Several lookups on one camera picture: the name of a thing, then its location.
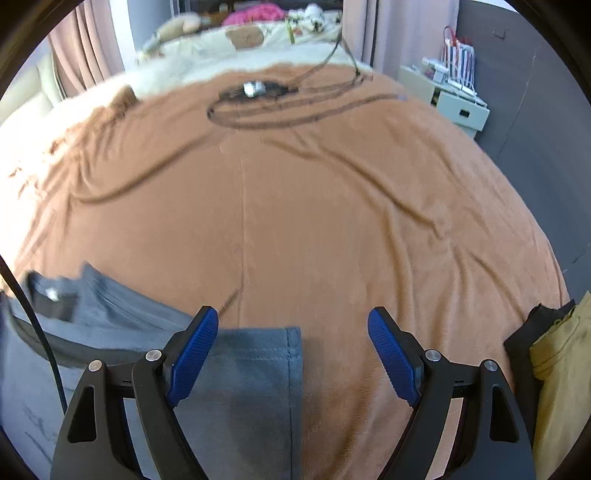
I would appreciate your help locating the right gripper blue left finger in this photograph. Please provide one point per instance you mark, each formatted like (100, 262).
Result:
(186, 352)

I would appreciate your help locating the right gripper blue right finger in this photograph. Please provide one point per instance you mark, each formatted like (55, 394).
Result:
(400, 354)

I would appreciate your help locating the grey t-shirt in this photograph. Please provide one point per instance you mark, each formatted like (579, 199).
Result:
(83, 389)

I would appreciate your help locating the folded black garment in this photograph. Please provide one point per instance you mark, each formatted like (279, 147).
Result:
(517, 345)

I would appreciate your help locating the orange-brown blanket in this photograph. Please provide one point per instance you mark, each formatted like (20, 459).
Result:
(322, 212)

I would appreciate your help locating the white bedside drawer cabinet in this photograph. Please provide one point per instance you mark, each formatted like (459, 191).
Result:
(469, 112)

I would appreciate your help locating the cream padded headboard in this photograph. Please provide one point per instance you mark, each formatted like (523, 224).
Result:
(37, 86)

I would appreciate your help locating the bear print pillow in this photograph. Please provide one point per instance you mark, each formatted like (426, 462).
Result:
(228, 39)

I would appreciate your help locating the right pink curtain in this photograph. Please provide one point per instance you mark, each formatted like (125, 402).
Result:
(388, 34)

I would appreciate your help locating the pink curtain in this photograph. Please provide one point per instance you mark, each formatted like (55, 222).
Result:
(84, 48)
(388, 34)

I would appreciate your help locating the left pink curtain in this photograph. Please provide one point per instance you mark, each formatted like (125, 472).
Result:
(84, 48)

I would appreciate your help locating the cream bed sheet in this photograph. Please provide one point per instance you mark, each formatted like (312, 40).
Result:
(33, 114)

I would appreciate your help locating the cream plush toy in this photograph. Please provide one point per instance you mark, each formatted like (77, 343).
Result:
(177, 26)

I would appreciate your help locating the black white patterned cloth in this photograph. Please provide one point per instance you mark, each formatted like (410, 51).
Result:
(310, 19)

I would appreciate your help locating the pink fluffy garment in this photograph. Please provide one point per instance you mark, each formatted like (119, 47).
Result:
(266, 12)

